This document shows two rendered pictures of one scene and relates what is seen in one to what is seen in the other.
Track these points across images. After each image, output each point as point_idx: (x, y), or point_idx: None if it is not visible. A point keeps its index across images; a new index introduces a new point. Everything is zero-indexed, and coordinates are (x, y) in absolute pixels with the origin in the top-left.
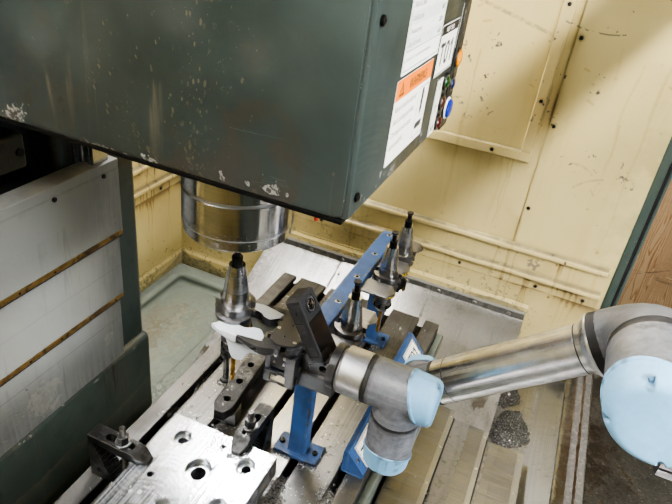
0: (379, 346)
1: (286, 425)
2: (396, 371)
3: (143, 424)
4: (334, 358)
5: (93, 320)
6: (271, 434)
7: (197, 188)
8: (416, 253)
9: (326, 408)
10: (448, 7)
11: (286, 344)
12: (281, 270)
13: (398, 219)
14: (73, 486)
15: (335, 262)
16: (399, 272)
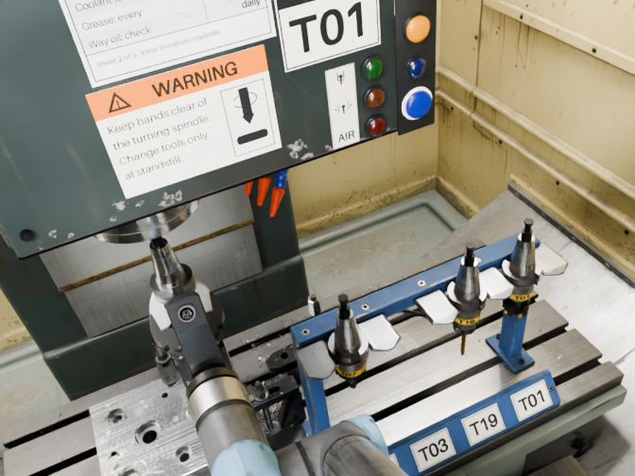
0: (510, 368)
1: (334, 408)
2: (223, 432)
3: (225, 345)
4: (194, 382)
5: (217, 237)
6: (302, 411)
7: None
8: None
9: (397, 410)
10: None
11: (172, 345)
12: (498, 229)
13: None
14: (145, 373)
15: (564, 240)
16: (482, 296)
